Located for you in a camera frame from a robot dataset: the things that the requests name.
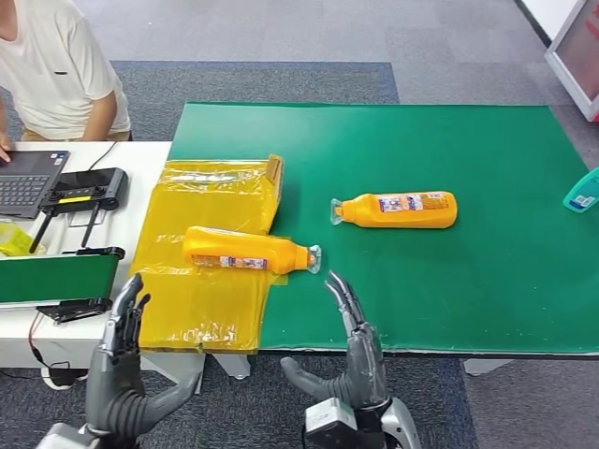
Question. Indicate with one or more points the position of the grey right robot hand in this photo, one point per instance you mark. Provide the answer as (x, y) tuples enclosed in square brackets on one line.
[(367, 372)]

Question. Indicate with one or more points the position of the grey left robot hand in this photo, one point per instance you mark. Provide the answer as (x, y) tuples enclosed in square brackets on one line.
[(112, 384)]

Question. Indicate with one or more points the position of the person's right hand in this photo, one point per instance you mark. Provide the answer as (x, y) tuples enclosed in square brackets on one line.
[(4, 149)]

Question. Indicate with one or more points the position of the orange plastic bottle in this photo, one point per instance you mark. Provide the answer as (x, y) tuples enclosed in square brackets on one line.
[(402, 211), (243, 251)]

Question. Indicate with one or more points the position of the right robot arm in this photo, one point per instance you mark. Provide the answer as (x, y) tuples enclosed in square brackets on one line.
[(400, 427)]

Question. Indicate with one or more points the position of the person's left forearm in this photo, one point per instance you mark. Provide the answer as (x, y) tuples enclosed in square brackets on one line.
[(100, 116)]

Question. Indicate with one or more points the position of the teal plastic bottle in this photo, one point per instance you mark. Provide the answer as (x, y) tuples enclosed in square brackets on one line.
[(583, 194)]

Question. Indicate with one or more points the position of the dark grey laptop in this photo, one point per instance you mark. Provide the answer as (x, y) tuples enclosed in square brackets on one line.
[(23, 184)]

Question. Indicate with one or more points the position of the white power strip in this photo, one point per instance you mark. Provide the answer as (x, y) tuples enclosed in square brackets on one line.
[(63, 378)]

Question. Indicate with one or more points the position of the yellow plastic wrap piece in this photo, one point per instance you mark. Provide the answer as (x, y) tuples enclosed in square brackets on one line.
[(16, 240)]

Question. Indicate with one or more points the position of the white table foot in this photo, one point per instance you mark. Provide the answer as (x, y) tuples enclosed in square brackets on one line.
[(232, 365), (486, 367), (182, 362)]

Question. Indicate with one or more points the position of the person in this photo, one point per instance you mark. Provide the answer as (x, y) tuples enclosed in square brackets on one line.
[(51, 65)]

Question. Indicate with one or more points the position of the green table mat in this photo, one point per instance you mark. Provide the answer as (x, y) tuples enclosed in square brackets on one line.
[(421, 285)]

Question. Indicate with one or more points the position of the black remote controller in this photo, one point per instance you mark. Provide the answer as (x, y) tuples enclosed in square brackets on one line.
[(86, 187)]

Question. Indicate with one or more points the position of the clear acrylic stand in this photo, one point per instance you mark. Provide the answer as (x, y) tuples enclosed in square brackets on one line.
[(75, 220)]

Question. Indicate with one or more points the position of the green belt conveyor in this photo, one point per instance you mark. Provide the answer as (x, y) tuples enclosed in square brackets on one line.
[(51, 277)]

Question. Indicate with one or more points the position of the yellow plastic sheet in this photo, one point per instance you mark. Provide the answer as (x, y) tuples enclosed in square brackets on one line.
[(201, 310)]

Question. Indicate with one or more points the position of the white framed display board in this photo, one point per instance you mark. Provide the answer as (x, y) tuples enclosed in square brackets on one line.
[(578, 59)]

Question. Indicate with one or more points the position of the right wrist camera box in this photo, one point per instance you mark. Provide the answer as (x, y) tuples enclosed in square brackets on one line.
[(330, 427)]

